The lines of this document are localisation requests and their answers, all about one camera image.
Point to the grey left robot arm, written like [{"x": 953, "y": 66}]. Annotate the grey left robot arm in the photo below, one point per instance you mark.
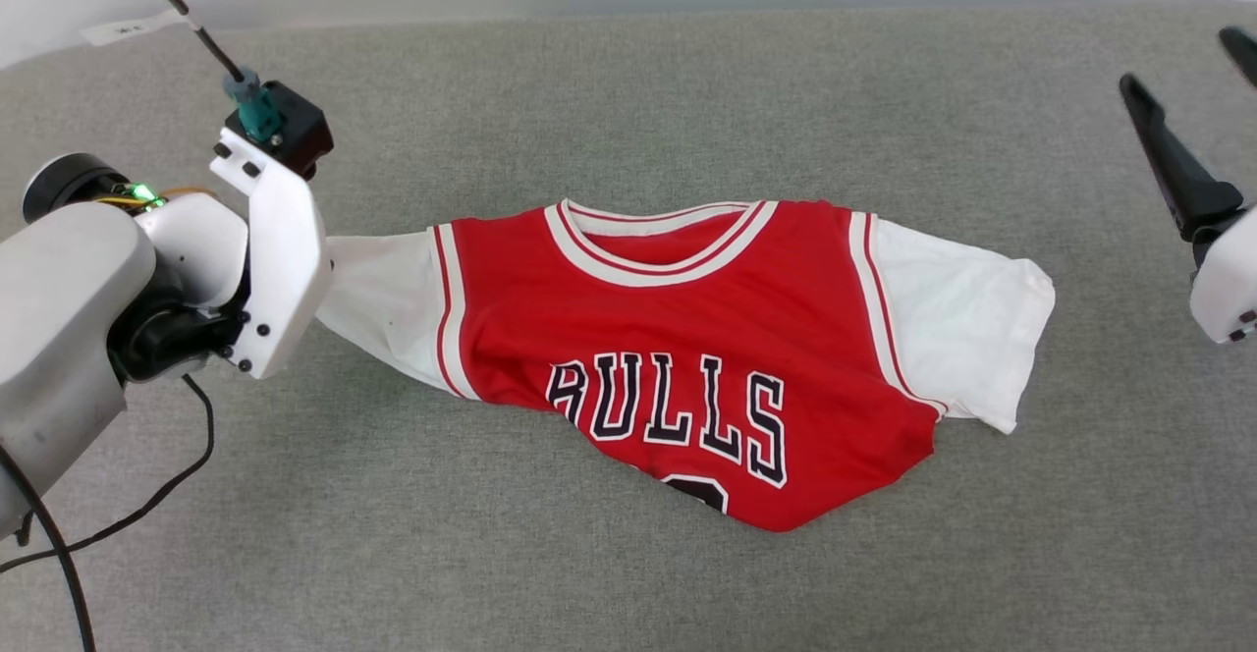
[{"x": 59, "y": 338}]

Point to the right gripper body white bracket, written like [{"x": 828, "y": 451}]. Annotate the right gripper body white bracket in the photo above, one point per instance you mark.
[{"x": 1228, "y": 284}]

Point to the red Bulls basketball jersey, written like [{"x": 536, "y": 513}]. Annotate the red Bulls basketball jersey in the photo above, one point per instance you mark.
[{"x": 687, "y": 328}]

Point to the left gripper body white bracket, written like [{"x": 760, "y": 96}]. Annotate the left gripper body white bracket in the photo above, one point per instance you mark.
[{"x": 280, "y": 259}]

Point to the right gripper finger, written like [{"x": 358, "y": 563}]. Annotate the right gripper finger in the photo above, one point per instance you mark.
[
  {"x": 1183, "y": 176},
  {"x": 1243, "y": 46}
]

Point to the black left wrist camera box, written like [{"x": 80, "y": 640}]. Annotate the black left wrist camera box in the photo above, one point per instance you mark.
[{"x": 300, "y": 132}]

